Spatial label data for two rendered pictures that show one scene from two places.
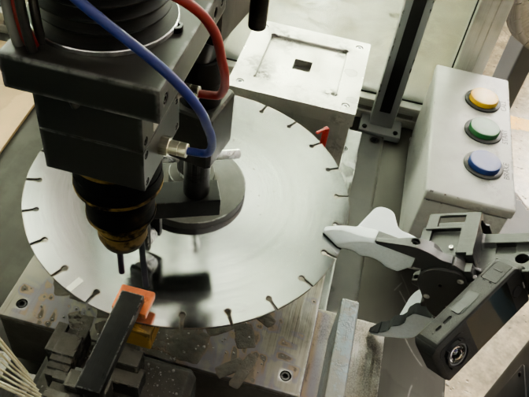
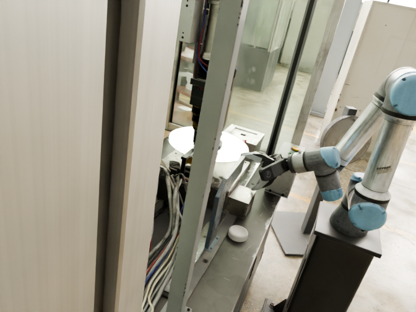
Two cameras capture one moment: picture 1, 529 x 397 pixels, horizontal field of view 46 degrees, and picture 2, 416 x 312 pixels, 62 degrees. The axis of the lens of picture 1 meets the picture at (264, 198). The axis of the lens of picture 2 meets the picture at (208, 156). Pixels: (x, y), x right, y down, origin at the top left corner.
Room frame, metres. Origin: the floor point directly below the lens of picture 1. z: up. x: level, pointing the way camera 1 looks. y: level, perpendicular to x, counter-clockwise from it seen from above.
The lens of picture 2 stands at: (-0.82, -0.16, 1.50)
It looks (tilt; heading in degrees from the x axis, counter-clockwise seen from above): 25 degrees down; 10
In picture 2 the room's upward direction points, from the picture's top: 11 degrees clockwise
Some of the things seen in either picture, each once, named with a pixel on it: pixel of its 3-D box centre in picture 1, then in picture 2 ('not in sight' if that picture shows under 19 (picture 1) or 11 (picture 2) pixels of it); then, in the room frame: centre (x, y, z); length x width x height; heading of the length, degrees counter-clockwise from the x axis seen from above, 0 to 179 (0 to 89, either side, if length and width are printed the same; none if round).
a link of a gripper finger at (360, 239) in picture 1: (375, 228); (254, 155); (0.42, -0.11, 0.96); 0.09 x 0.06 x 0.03; 74
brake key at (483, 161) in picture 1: (482, 165); not in sight; (0.61, -0.27, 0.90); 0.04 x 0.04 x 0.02
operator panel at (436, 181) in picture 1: (453, 168); (285, 168); (0.69, -0.26, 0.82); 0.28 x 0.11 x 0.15; 173
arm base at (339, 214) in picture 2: not in sight; (352, 215); (0.47, -0.55, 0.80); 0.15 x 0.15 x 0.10
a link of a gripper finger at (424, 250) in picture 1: (416, 259); (262, 160); (0.39, -0.15, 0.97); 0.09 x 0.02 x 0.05; 74
